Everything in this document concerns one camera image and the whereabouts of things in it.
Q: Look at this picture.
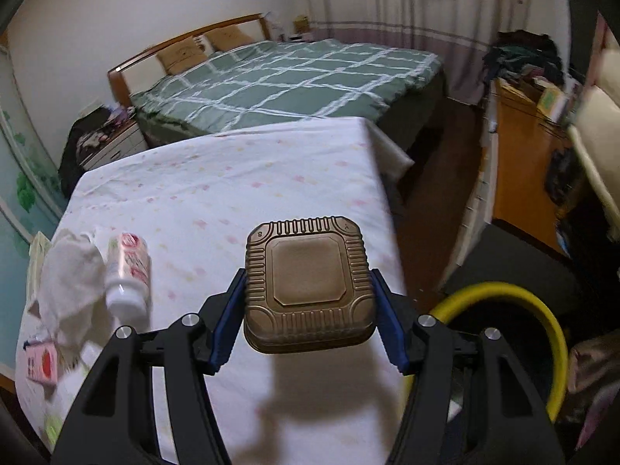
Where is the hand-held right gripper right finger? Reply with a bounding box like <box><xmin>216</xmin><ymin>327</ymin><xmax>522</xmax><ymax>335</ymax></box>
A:
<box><xmin>369</xmin><ymin>269</ymin><xmax>567</xmax><ymax>465</ymax></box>

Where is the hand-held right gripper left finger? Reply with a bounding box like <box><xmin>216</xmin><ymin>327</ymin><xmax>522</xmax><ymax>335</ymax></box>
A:
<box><xmin>51</xmin><ymin>267</ymin><xmax>249</xmax><ymax>465</ymax></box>

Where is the brown plastic food container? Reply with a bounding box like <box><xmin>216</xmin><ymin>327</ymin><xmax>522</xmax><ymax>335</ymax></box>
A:
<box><xmin>243</xmin><ymin>214</ymin><xmax>377</xmax><ymax>355</ymax></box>

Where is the yellow hoop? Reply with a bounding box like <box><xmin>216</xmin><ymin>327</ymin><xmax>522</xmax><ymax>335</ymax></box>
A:
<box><xmin>433</xmin><ymin>281</ymin><xmax>568</xmax><ymax>422</ymax></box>

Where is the white bottle with red label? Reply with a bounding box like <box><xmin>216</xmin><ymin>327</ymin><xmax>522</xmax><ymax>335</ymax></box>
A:
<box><xmin>104</xmin><ymin>232</ymin><xmax>153</xmax><ymax>323</ymax></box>

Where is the white spotted tablecloth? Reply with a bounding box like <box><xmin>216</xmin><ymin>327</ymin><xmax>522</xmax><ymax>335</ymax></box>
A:
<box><xmin>14</xmin><ymin>117</ymin><xmax>461</xmax><ymax>465</ymax></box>

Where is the white crumpled cloth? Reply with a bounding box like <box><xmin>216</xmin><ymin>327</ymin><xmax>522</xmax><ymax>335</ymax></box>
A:
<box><xmin>26</xmin><ymin>227</ymin><xmax>105</xmax><ymax>354</ymax></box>

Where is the small pink carton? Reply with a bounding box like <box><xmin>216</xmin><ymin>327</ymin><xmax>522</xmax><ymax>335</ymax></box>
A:
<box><xmin>23</xmin><ymin>339</ymin><xmax>60</xmax><ymax>388</ymax></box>

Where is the wooden desk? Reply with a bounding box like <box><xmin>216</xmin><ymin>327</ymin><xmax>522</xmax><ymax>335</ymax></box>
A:
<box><xmin>479</xmin><ymin>80</ymin><xmax>582</xmax><ymax>253</ymax></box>

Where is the pink cloth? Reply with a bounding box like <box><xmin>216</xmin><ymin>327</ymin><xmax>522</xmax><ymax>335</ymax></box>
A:
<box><xmin>567</xmin><ymin>339</ymin><xmax>620</xmax><ymax>446</ymax></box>

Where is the white nightstand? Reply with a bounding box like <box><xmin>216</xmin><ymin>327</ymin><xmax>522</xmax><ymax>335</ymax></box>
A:
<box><xmin>72</xmin><ymin>121</ymin><xmax>148</xmax><ymax>170</ymax></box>

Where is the dark clothes heap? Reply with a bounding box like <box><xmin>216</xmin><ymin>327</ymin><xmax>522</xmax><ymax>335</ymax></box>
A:
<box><xmin>58</xmin><ymin>107</ymin><xmax>136</xmax><ymax>199</ymax></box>

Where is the green plaid bedding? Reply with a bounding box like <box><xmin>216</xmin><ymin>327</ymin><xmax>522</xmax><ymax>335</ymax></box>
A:
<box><xmin>130</xmin><ymin>38</ymin><xmax>446</xmax><ymax>151</ymax></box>

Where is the green flat box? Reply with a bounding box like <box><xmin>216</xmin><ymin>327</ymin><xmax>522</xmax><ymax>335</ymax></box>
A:
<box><xmin>535</xmin><ymin>84</ymin><xmax>567</xmax><ymax>117</ymax></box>

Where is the tan pillow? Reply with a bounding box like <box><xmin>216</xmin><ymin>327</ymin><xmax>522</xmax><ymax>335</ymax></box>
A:
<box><xmin>156</xmin><ymin>39</ymin><xmax>209</xmax><ymax>74</ymax></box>
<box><xmin>206</xmin><ymin>26</ymin><xmax>255</xmax><ymax>52</ymax></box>

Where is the wooden headboard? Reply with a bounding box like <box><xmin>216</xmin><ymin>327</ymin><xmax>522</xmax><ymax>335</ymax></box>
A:
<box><xmin>107</xmin><ymin>12</ymin><xmax>272</xmax><ymax>107</ymax></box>

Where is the cream padded chair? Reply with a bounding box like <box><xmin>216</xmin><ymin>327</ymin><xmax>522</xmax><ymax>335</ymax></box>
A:
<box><xmin>567</xmin><ymin>48</ymin><xmax>620</xmax><ymax>243</ymax></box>

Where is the pile of dark clothes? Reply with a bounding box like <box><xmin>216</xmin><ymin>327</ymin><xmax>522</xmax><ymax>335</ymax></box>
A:
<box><xmin>484</xmin><ymin>30</ymin><xmax>582</xmax><ymax>93</ymax></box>

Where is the pale striped curtain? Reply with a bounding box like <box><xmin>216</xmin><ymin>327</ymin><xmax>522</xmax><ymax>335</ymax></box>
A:
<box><xmin>291</xmin><ymin>0</ymin><xmax>582</xmax><ymax>105</ymax></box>

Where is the black monitor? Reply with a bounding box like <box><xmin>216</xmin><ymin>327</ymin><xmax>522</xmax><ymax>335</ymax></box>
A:
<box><xmin>567</xmin><ymin>0</ymin><xmax>601</xmax><ymax>78</ymax></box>

